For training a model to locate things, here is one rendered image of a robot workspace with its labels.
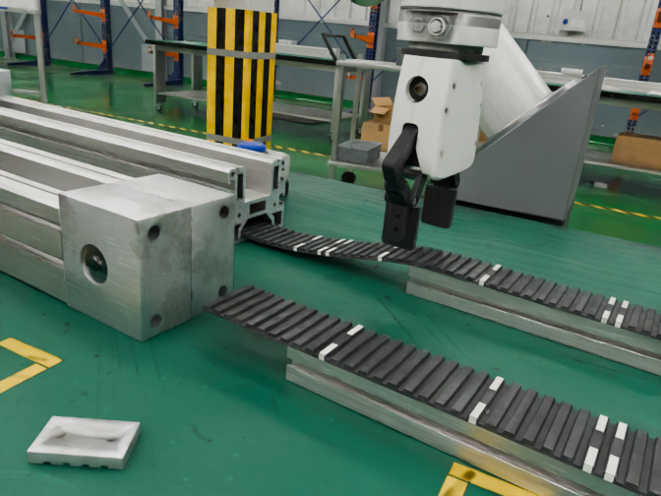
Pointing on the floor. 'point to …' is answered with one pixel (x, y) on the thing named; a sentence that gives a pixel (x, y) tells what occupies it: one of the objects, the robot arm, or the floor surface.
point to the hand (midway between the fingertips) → (419, 222)
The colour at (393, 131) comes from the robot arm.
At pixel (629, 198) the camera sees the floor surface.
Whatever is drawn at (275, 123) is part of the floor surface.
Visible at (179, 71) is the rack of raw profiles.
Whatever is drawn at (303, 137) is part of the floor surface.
